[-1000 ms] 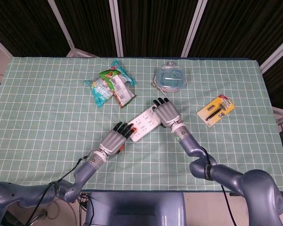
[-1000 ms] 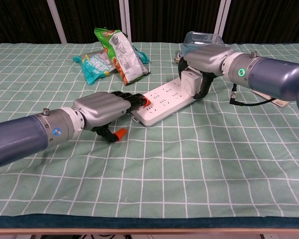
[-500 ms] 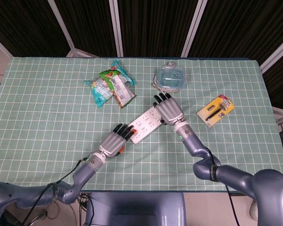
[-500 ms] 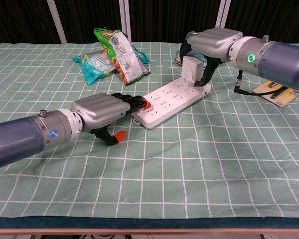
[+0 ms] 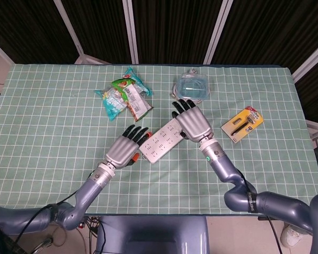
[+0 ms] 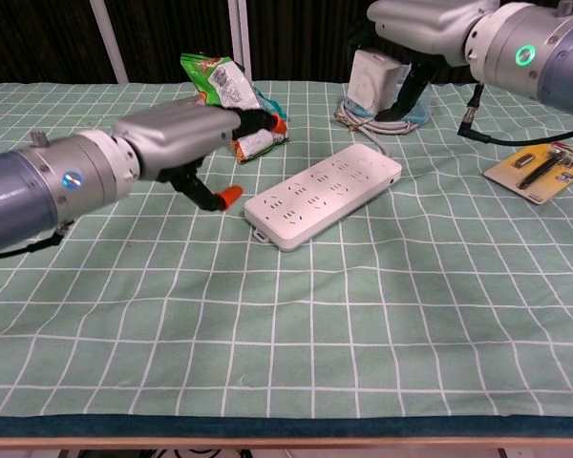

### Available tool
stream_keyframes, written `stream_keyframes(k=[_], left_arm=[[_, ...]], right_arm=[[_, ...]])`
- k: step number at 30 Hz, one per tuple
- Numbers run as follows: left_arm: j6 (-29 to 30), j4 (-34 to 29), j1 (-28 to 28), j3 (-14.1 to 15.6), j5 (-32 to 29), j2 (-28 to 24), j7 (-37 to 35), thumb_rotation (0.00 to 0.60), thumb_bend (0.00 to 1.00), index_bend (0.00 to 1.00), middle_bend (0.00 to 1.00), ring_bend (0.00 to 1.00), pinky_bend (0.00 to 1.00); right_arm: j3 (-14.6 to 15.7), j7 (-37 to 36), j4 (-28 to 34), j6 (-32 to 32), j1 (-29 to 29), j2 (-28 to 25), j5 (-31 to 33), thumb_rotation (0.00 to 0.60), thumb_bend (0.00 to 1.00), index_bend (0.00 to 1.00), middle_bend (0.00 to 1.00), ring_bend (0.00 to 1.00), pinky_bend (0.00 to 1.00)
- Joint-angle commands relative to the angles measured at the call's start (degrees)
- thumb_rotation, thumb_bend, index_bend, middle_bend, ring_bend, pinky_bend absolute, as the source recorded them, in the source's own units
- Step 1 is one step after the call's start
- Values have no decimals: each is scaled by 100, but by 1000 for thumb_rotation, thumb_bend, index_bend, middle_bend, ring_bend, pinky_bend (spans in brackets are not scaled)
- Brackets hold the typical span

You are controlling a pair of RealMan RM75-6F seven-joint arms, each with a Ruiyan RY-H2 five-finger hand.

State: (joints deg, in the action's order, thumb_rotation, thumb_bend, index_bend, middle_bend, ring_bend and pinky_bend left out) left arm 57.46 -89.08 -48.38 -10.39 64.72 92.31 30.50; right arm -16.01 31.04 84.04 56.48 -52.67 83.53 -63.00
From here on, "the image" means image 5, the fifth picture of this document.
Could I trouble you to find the white shoe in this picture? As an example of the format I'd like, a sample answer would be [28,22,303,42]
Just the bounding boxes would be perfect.
[280,224,302,248]

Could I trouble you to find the tangled floor cables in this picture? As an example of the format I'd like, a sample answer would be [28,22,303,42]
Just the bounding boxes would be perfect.
[79,215,103,240]

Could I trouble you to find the teal snack bag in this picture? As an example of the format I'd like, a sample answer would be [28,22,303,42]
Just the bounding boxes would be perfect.
[122,67,152,97]
[93,88,128,122]

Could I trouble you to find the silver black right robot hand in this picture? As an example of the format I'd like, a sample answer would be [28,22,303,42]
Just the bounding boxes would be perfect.
[171,99,215,143]

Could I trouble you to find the yellow razor blister pack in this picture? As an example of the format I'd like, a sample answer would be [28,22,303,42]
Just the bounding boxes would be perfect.
[220,106,264,144]

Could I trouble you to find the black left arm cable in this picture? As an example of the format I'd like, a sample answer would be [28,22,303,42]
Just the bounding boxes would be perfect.
[22,171,95,240]

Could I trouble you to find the green orange snack bag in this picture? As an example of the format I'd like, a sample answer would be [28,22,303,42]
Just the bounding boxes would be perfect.
[111,78,154,123]

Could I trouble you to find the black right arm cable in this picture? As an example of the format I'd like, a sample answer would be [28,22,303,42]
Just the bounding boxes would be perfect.
[237,170,285,254]

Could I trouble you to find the white partition frame bar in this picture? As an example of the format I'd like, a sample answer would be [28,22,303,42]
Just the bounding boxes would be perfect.
[122,0,139,65]
[52,0,107,65]
[0,37,14,65]
[203,0,233,65]
[290,37,318,81]

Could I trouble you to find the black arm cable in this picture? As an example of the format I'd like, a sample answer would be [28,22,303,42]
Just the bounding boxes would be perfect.
[237,170,285,254]
[22,171,95,240]

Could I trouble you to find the white power strip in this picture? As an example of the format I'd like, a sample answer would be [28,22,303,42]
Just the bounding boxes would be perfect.
[138,119,185,164]

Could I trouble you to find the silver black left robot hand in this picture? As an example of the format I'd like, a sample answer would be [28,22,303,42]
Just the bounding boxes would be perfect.
[105,124,153,170]

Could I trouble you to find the green white grid tablecloth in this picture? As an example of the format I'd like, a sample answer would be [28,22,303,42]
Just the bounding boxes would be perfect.
[0,62,318,215]

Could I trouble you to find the blue-grey robot torso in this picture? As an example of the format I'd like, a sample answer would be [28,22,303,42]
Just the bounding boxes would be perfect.
[95,215,210,254]

